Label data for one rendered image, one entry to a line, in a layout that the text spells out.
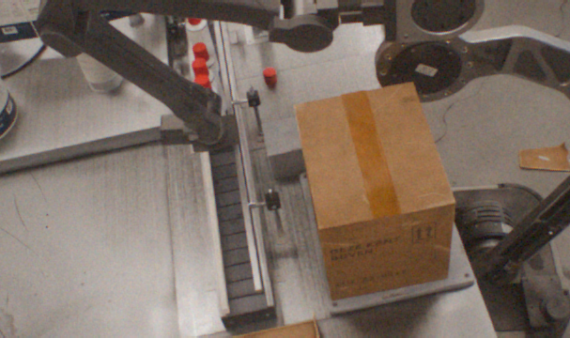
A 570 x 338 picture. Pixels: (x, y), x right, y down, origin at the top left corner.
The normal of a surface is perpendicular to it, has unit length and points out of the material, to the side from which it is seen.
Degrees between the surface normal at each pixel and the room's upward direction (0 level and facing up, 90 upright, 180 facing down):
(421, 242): 90
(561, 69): 90
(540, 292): 0
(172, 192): 0
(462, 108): 0
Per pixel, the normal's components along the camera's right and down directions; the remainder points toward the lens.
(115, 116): -0.12, -0.61
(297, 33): 0.01, 0.91
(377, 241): 0.15, 0.77
